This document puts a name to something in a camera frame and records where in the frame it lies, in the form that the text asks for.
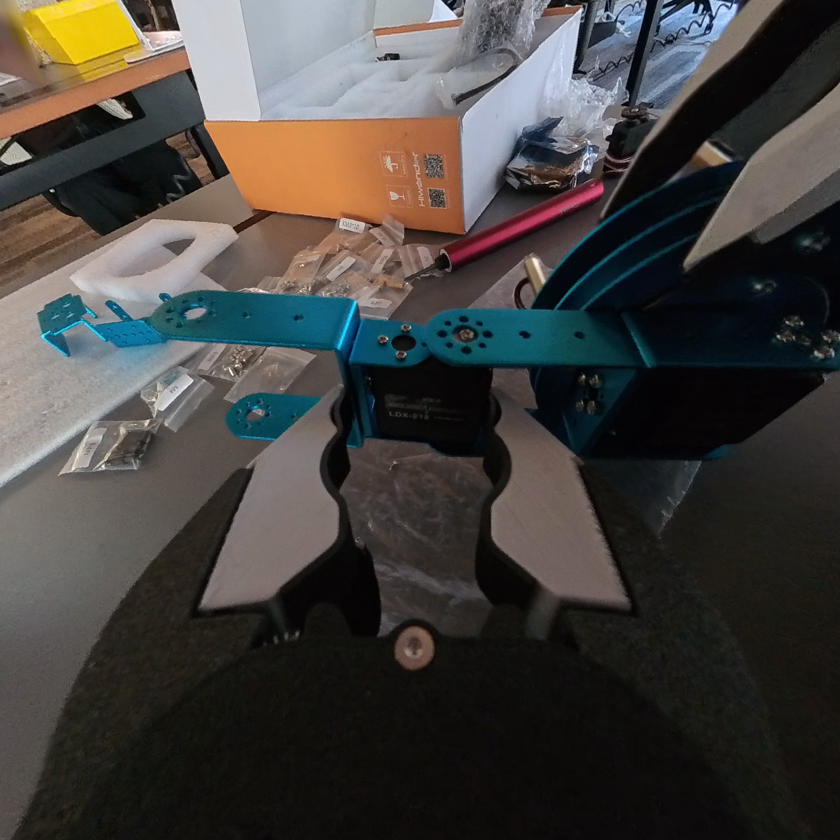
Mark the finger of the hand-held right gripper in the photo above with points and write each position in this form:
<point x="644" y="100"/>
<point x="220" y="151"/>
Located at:
<point x="787" y="170"/>
<point x="689" y="111"/>

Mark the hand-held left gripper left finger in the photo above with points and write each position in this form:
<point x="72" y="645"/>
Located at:
<point x="275" y="525"/>

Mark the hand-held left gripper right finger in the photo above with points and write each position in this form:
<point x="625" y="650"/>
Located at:
<point x="558" y="525"/>

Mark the blue toy robot arm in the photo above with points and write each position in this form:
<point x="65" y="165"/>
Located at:
<point x="295" y="321"/>

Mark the red electric screwdriver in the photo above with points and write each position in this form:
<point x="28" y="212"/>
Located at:
<point x="518" y="226"/>

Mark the grey work desk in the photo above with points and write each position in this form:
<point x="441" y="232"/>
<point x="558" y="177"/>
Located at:
<point x="131" y="525"/>

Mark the desk with orange edge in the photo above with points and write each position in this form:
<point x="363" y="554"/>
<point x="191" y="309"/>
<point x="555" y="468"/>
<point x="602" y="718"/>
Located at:
<point x="79" y="92"/>

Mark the clear plastic bag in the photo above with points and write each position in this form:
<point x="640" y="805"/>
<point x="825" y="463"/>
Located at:
<point x="420" y="518"/>

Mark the silver foil bags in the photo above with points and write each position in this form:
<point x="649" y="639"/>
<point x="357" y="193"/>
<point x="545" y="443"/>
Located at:
<point x="551" y="167"/>

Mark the white ribbed foam sheet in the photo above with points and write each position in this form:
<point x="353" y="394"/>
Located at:
<point x="39" y="394"/>

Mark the pile of small screw bags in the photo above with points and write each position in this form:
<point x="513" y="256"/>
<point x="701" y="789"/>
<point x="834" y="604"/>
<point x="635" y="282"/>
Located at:
<point x="341" y="262"/>

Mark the orange and white cardboard box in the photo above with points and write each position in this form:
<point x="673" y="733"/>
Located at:
<point x="341" y="164"/>

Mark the black bag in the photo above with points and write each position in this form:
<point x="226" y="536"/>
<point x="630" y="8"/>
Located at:
<point x="118" y="190"/>

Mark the yellow box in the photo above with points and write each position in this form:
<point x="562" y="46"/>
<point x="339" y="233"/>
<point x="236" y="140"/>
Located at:
<point x="85" y="33"/>

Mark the blue metal bracket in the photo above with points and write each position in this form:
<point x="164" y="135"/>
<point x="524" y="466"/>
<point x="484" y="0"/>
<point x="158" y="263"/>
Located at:
<point x="59" y="315"/>

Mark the white foam frame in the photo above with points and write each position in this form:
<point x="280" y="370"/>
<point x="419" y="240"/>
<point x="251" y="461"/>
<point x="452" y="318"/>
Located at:
<point x="105" y="275"/>

